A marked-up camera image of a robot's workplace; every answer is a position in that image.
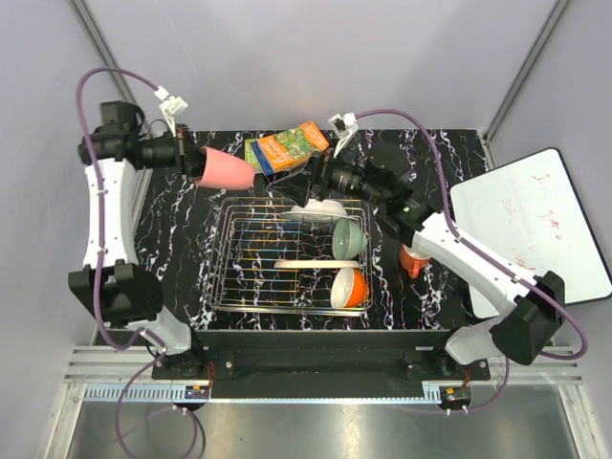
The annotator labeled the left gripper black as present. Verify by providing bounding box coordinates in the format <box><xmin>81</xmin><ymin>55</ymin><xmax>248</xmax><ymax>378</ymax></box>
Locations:
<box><xmin>137</xmin><ymin>122</ymin><xmax>225</xmax><ymax>179</ymax></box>

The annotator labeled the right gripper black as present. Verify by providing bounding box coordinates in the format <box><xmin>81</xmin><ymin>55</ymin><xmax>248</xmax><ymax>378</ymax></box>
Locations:
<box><xmin>271</xmin><ymin>137</ymin><xmax>387</xmax><ymax>208</ymax></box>

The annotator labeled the white paper plate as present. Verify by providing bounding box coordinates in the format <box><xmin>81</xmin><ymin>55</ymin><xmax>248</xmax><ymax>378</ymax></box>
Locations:
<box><xmin>279</xmin><ymin>199</ymin><xmax>348</xmax><ymax>224</ymax></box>

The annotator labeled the pink plastic cup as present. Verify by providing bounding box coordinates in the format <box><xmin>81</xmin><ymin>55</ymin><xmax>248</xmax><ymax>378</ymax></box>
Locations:
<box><xmin>197</xmin><ymin>147</ymin><xmax>255</xmax><ymax>190</ymax></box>

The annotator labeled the pale green ceramic bowl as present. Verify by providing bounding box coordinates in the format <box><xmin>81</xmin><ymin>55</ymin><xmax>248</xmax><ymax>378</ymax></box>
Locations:
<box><xmin>332</xmin><ymin>218</ymin><xmax>368</xmax><ymax>260</ymax></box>

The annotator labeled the pink cream floral plate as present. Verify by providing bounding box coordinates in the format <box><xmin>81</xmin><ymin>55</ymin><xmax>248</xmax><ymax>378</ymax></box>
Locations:
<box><xmin>273</xmin><ymin>259</ymin><xmax>360</xmax><ymax>270</ymax></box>

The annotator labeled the orange bowl white inside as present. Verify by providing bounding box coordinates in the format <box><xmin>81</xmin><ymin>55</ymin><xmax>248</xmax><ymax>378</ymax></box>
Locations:
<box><xmin>330</xmin><ymin>268</ymin><xmax>368</xmax><ymax>309</ymax></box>

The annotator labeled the orange ceramic mug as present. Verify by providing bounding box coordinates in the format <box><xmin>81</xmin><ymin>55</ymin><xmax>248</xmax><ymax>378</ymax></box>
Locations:
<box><xmin>400</xmin><ymin>245</ymin><xmax>430</xmax><ymax>279</ymax></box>

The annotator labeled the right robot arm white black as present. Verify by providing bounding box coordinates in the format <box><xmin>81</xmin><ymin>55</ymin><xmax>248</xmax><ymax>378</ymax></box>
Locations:
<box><xmin>271</xmin><ymin>143</ymin><xmax>565</xmax><ymax>380</ymax></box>

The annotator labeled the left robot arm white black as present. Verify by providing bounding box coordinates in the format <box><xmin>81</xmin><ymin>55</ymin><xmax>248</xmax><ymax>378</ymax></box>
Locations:
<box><xmin>68</xmin><ymin>96</ymin><xmax>207</xmax><ymax>379</ymax></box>

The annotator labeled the blue book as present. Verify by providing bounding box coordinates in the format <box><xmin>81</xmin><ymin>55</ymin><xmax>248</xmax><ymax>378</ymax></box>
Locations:
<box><xmin>251</xmin><ymin>141</ymin><xmax>275</xmax><ymax>176</ymax></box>

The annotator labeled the green book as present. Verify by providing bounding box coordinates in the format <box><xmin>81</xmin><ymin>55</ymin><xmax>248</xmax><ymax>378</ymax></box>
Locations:
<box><xmin>244</xmin><ymin>139</ymin><xmax>259</xmax><ymax>166</ymax></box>

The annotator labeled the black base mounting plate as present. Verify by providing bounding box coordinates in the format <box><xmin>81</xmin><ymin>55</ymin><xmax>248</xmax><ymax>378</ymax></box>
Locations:
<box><xmin>150</xmin><ymin>329</ymin><xmax>491</xmax><ymax>400</ymax></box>

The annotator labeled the white dry erase board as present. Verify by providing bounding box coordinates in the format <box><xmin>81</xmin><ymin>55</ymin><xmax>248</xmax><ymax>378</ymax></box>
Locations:
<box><xmin>450</xmin><ymin>147</ymin><xmax>611</xmax><ymax>305</ymax></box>

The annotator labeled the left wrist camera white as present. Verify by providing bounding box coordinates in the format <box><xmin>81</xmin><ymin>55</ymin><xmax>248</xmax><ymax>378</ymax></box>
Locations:
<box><xmin>154</xmin><ymin>86</ymin><xmax>188</xmax><ymax>137</ymax></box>

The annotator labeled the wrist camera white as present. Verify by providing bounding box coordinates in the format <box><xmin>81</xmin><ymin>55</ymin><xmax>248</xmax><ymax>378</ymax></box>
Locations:
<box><xmin>328</xmin><ymin>113</ymin><xmax>359</xmax><ymax>158</ymax></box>
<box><xmin>154</xmin><ymin>86</ymin><xmax>188</xmax><ymax>137</ymax></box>

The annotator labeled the steel wire dish rack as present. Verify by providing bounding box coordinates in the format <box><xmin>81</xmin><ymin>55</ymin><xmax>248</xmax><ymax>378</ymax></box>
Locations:
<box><xmin>206</xmin><ymin>197</ymin><xmax>374</xmax><ymax>317</ymax></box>

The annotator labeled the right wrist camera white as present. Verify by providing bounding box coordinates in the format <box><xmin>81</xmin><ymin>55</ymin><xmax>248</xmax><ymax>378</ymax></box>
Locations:
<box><xmin>328</xmin><ymin>113</ymin><xmax>359</xmax><ymax>158</ymax></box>

